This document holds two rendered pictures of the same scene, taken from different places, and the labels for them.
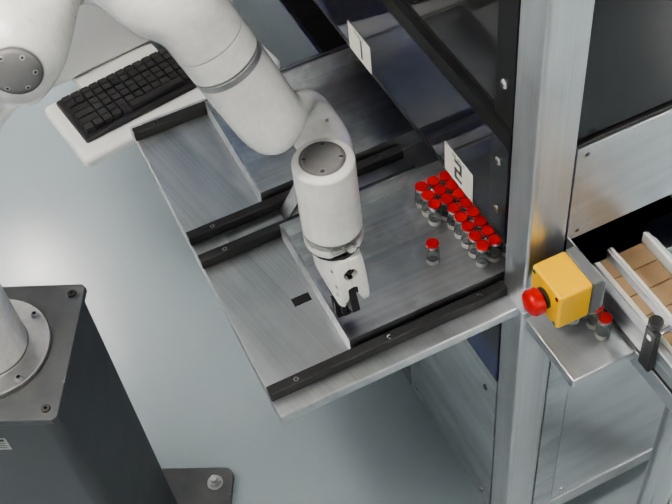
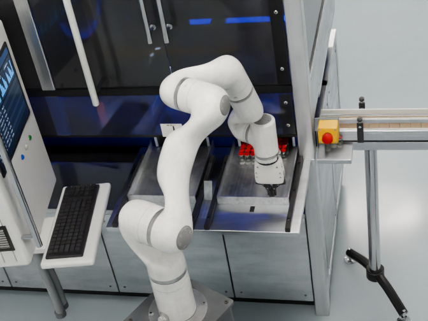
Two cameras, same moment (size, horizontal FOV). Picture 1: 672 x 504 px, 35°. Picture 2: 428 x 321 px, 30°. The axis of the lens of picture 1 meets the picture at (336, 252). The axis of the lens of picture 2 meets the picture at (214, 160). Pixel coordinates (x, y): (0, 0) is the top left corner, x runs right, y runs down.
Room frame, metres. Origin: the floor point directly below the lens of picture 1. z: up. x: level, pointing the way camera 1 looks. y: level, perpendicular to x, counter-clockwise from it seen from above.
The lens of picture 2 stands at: (-0.22, 1.83, 2.74)
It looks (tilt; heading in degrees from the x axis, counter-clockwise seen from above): 37 degrees down; 307
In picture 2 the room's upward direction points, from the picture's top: 11 degrees counter-clockwise
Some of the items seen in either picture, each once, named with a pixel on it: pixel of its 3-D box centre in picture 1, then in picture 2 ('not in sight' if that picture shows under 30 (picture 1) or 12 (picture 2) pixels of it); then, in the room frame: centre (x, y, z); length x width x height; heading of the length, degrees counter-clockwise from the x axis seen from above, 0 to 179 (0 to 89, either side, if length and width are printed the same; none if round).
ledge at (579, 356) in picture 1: (587, 333); (335, 150); (0.87, -0.36, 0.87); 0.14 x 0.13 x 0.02; 110
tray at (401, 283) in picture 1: (409, 244); (260, 171); (1.07, -0.12, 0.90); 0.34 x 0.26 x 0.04; 110
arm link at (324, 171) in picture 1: (327, 189); (263, 134); (0.96, 0.00, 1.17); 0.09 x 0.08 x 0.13; 175
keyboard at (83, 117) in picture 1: (158, 75); (73, 218); (1.66, 0.31, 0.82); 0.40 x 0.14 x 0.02; 119
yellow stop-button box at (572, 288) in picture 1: (564, 287); (328, 130); (0.87, -0.31, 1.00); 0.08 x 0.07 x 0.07; 110
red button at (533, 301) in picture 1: (537, 300); (327, 137); (0.86, -0.27, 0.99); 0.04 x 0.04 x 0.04; 20
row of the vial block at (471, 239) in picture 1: (457, 221); (263, 155); (1.10, -0.20, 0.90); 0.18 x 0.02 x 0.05; 20
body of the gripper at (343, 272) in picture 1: (336, 259); (269, 168); (0.95, 0.00, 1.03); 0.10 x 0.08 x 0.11; 20
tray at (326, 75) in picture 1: (319, 117); (172, 169); (1.39, 0.00, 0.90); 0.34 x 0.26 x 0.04; 110
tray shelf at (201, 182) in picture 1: (326, 203); (213, 188); (1.20, 0.00, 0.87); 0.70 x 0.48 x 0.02; 20
